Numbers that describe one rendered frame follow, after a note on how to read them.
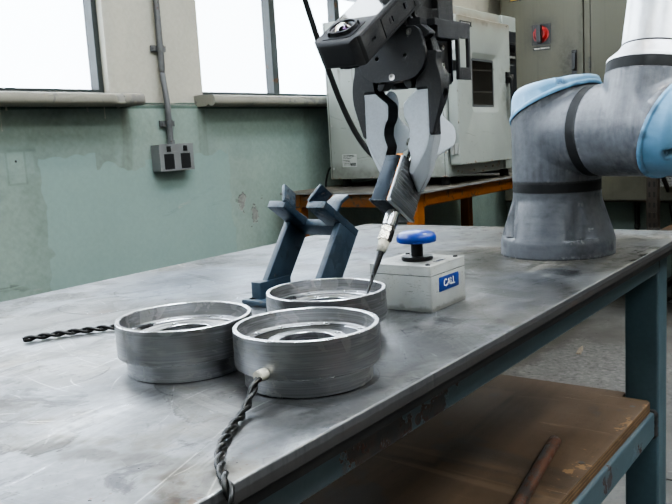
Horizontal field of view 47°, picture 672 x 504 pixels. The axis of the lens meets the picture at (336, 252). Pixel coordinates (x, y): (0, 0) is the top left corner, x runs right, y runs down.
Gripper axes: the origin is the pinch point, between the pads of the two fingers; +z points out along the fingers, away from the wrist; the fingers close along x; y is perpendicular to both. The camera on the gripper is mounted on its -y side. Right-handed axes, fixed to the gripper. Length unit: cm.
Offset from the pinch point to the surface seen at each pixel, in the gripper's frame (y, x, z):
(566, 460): 30.7, -2.2, 38.2
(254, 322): -19.0, 1.1, 9.4
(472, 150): 198, 103, 3
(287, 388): -22.9, -5.6, 12.3
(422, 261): 5.0, 1.4, 8.6
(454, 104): 188, 104, -14
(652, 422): 57, -5, 41
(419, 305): 2.5, 0.4, 12.4
